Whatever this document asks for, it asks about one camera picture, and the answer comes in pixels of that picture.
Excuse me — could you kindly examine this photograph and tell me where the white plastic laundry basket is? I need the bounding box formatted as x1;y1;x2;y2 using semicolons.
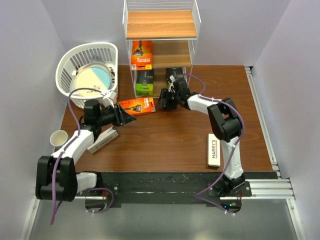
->
55;42;118;109

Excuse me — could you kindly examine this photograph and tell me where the cream paper cup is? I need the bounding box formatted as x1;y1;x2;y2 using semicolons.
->
49;129;70;149

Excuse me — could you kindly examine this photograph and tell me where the white Harry's box right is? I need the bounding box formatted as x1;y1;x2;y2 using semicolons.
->
207;133;221;168

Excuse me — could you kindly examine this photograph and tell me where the orange Gillette razor pack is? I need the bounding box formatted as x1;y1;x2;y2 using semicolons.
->
118;97;156;116
130;40;153;71

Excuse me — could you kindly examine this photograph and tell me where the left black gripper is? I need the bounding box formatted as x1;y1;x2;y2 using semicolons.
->
96;103;136;127

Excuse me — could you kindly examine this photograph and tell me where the green black razor box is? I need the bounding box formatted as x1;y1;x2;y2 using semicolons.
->
165;67;186;88
135;69;154;97

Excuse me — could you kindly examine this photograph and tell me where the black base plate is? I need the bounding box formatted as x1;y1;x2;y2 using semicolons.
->
101;171;277;208

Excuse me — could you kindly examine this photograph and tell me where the cream and blue plate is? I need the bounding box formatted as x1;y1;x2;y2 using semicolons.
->
73;62;112;97

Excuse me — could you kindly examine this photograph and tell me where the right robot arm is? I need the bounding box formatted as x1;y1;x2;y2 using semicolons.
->
156;76;246;197

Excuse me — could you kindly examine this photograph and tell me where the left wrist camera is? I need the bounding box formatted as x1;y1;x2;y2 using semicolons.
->
101;90;118;107

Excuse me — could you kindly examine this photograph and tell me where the white wire wooden shelf unit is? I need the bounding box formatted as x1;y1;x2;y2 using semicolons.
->
122;0;201;98

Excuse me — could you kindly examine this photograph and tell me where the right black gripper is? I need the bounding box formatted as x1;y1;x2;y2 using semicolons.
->
155;89;180;110

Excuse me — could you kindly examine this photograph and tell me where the aluminium rail frame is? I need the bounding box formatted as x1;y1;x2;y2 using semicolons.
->
21;66;305;240

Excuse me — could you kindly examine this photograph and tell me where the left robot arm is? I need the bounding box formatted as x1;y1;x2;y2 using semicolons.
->
35;99;136;202

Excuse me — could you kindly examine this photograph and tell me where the grey Harry's box left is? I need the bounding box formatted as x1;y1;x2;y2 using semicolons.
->
87;126;119;154

